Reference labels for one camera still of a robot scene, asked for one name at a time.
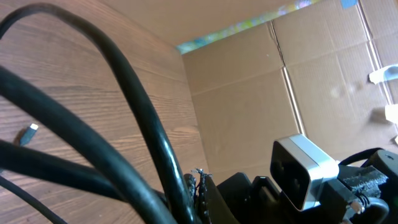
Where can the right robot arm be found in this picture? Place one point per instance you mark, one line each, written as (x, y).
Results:
(365, 191)

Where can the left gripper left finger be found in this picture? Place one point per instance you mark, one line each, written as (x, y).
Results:
(191, 186)

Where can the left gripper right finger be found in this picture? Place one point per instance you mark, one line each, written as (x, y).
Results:
(210, 205)

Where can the cardboard wall panel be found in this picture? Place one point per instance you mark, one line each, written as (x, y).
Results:
(305, 72)

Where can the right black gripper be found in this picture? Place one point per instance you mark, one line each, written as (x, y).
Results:
(257, 201)

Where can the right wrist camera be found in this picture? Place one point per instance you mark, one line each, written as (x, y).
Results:
(300, 168)

